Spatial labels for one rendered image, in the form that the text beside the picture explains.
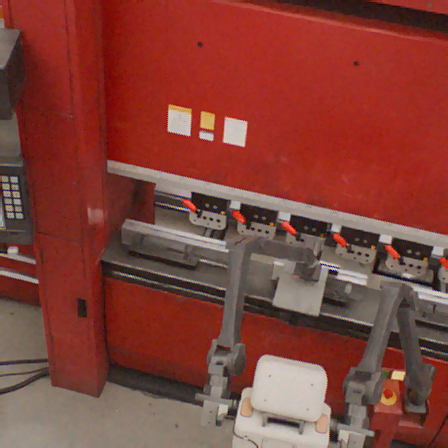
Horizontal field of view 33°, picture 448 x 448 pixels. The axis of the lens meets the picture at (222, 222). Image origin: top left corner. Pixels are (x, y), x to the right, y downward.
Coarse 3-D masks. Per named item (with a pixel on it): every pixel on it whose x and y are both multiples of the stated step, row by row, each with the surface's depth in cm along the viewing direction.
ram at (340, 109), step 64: (128, 0) 247; (192, 0) 241; (256, 0) 242; (128, 64) 263; (192, 64) 256; (256, 64) 250; (320, 64) 244; (384, 64) 238; (128, 128) 281; (192, 128) 273; (256, 128) 266; (320, 128) 259; (384, 128) 253; (256, 192) 285; (320, 192) 277; (384, 192) 270
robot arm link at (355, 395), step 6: (354, 378) 231; (360, 378) 231; (366, 378) 230; (354, 384) 230; (360, 384) 229; (348, 390) 230; (354, 390) 229; (360, 390) 228; (348, 396) 229; (354, 396) 228; (360, 396) 227; (348, 402) 228; (354, 402) 227; (360, 402) 226
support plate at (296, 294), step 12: (288, 264) 304; (288, 276) 299; (324, 276) 300; (288, 288) 294; (300, 288) 294; (312, 288) 295; (324, 288) 295; (276, 300) 289; (288, 300) 289; (300, 300) 290; (312, 300) 290; (300, 312) 286; (312, 312) 285
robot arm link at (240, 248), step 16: (240, 240) 239; (256, 240) 239; (240, 256) 234; (240, 272) 234; (240, 288) 235; (240, 304) 235; (224, 320) 235; (240, 320) 236; (224, 336) 234; (240, 352) 233; (240, 368) 233
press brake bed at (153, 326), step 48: (144, 288) 321; (144, 336) 342; (192, 336) 333; (240, 336) 324; (288, 336) 317; (336, 336) 309; (144, 384) 369; (192, 384) 368; (240, 384) 349; (336, 384) 329; (432, 432) 334
